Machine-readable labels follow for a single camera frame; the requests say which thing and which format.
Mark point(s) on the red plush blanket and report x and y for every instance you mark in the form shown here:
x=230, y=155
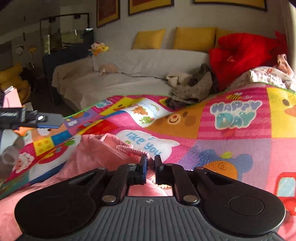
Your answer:
x=240, y=58

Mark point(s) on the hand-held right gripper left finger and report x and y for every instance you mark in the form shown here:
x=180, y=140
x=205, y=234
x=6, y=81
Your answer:
x=141, y=172

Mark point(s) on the yellow bean bag chair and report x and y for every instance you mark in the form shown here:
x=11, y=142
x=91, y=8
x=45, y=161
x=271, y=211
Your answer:
x=11, y=81

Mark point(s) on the small beige plush toy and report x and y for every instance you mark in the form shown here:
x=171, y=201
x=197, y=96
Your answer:
x=108, y=69

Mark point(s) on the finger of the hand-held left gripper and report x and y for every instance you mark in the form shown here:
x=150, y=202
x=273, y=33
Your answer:
x=48, y=120

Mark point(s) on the pile of grey brown clothes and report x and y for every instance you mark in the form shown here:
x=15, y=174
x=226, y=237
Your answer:
x=196, y=90

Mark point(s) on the sofa with white cover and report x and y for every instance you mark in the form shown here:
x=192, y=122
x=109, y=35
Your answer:
x=138, y=69

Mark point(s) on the yellow plush toy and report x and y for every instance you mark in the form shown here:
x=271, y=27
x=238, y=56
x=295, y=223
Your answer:
x=98, y=49

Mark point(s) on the person's left hand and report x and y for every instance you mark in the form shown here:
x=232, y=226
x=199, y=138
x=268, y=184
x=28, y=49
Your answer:
x=12, y=154

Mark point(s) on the pink ribbed garment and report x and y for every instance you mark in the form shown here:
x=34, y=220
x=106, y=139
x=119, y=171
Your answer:
x=87, y=157

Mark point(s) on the colourful printed play mat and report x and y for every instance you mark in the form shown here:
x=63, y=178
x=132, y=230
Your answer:
x=219, y=129

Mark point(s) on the pink floral clothing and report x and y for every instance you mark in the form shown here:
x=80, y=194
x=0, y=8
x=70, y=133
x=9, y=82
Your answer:
x=270, y=75

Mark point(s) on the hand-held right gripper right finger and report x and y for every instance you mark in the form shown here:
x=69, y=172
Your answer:
x=159, y=172

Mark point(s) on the pink paper bag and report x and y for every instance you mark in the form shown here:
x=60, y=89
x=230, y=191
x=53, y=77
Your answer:
x=12, y=98

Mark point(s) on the glass fish tank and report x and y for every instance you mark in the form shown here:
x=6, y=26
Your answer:
x=67, y=34

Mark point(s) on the yellow cushion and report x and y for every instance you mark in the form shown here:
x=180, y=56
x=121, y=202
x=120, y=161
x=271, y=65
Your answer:
x=222, y=33
x=194, y=39
x=149, y=39

